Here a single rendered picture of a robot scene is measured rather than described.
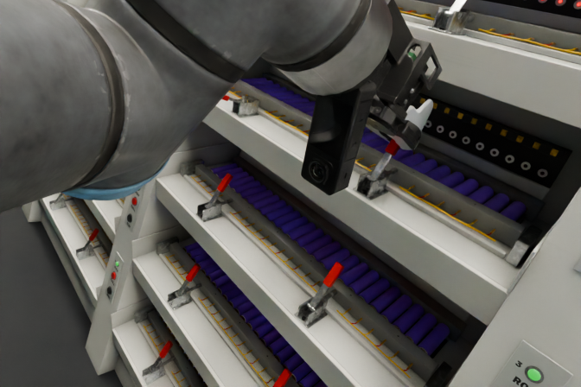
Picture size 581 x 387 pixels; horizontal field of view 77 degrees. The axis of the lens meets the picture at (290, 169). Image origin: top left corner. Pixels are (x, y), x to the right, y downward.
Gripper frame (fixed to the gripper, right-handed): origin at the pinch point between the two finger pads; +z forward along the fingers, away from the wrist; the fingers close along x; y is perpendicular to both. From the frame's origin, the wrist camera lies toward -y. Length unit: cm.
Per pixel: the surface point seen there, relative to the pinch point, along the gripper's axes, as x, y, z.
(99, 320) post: 49, -69, 13
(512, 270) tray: -17.0, -6.4, 0.8
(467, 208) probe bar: -9.9, -2.9, 3.1
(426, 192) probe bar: -4.8, -3.5, 3.4
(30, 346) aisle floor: 58, -84, 6
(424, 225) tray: -7.9, -7.1, -0.5
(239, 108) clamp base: 25.8, -6.5, -2.8
